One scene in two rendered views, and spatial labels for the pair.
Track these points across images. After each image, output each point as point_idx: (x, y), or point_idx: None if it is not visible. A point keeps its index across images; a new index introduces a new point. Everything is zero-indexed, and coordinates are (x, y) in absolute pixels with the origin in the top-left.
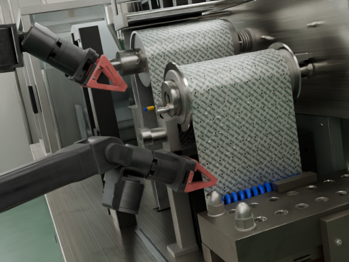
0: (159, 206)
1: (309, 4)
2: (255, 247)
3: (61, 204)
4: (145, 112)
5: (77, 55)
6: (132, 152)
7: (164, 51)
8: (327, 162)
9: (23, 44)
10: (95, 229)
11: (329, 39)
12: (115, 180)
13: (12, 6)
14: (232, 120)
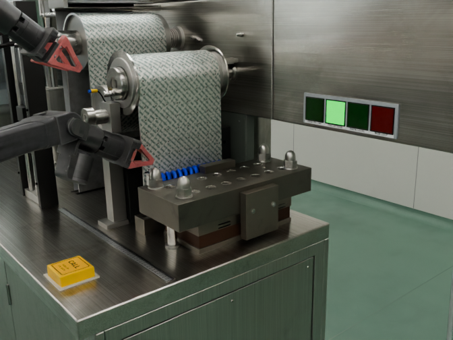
0: (79, 189)
1: (239, 16)
2: (193, 211)
3: None
4: (72, 94)
5: (38, 32)
6: (89, 128)
7: (104, 38)
8: (240, 154)
9: None
10: (13, 208)
11: (253, 48)
12: (70, 152)
13: None
14: (170, 109)
